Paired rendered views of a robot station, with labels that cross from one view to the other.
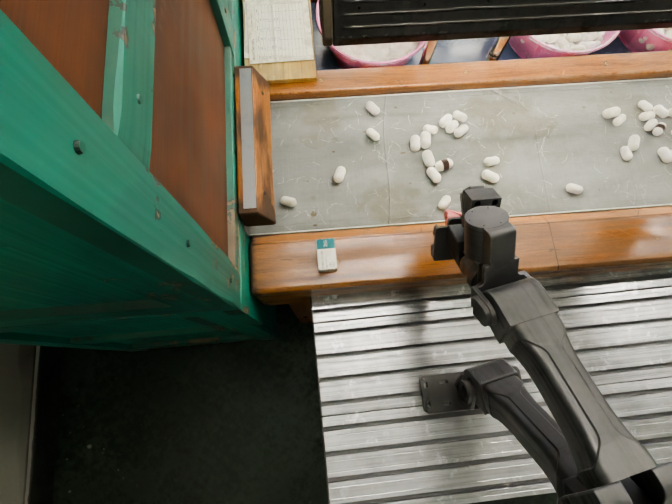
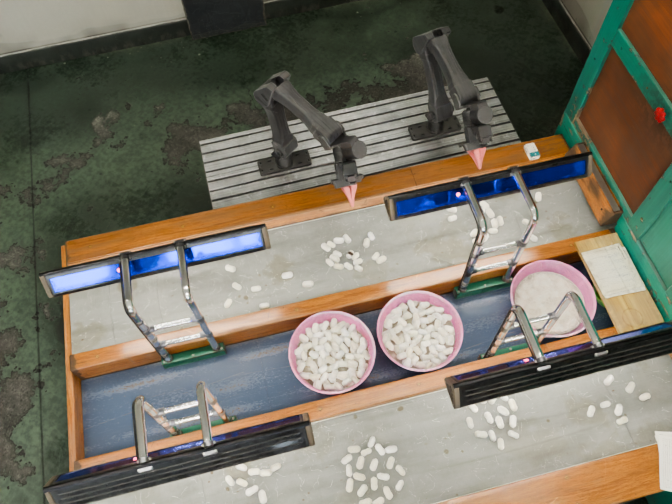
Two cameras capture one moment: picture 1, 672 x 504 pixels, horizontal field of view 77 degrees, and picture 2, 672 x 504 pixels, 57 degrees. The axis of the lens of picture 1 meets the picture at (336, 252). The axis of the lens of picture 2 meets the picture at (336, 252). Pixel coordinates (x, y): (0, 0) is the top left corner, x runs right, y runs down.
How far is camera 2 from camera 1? 201 cm
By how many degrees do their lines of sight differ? 44
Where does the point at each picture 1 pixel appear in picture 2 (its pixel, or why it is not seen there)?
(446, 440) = not seen: hidden behind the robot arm
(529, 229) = (427, 181)
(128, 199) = (608, 24)
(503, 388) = (443, 98)
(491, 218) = (484, 112)
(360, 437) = not seen: hidden behind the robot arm
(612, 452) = (443, 41)
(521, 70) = (444, 273)
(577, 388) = (451, 59)
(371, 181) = (518, 198)
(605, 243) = (385, 181)
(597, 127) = (387, 252)
